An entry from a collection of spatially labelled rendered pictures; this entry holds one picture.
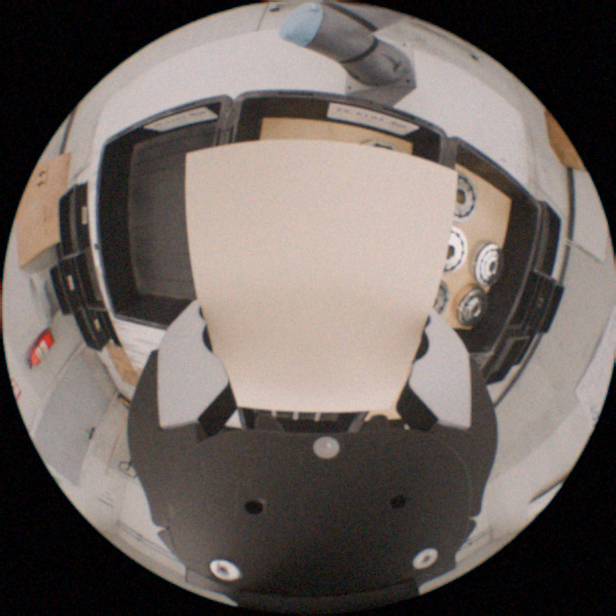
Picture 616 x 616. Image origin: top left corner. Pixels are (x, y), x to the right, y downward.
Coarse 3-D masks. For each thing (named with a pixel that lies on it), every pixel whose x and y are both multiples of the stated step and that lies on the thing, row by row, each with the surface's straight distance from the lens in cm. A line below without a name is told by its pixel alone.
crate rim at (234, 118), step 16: (240, 96) 33; (256, 96) 32; (272, 96) 32; (288, 96) 31; (304, 96) 31; (320, 96) 31; (336, 96) 31; (352, 96) 32; (240, 112) 32; (384, 112) 32; (400, 112) 33; (432, 128) 35; (224, 144) 31; (448, 144) 35
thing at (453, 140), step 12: (456, 144) 36; (468, 144) 38; (480, 156) 40; (516, 180) 48; (528, 192) 51; (540, 216) 57; (528, 264) 54; (516, 300) 55; (504, 324) 56; (492, 348) 59
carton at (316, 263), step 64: (192, 192) 10; (256, 192) 9; (320, 192) 9; (384, 192) 9; (448, 192) 11; (192, 256) 11; (256, 256) 10; (320, 256) 9; (384, 256) 10; (256, 320) 11; (320, 320) 11; (384, 320) 11; (256, 384) 14; (320, 384) 14; (384, 384) 15
